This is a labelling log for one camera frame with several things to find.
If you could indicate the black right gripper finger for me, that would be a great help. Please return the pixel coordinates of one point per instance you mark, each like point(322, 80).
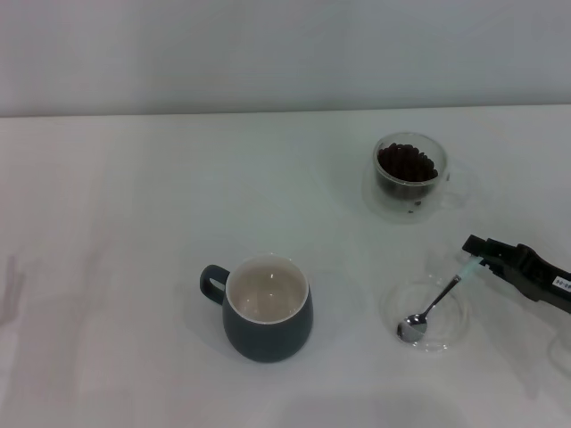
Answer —
point(542, 292)
point(513, 255)

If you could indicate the clear glass saucer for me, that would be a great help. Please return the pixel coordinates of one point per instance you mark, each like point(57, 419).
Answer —
point(450, 330)

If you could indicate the clear double-walled glass cup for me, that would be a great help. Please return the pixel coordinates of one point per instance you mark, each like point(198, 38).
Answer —
point(439, 153)

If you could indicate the dark mug with white interior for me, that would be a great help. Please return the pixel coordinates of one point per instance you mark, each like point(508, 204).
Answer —
point(267, 334)

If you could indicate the coffee beans pile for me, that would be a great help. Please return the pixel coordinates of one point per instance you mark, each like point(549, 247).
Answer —
point(408, 162)

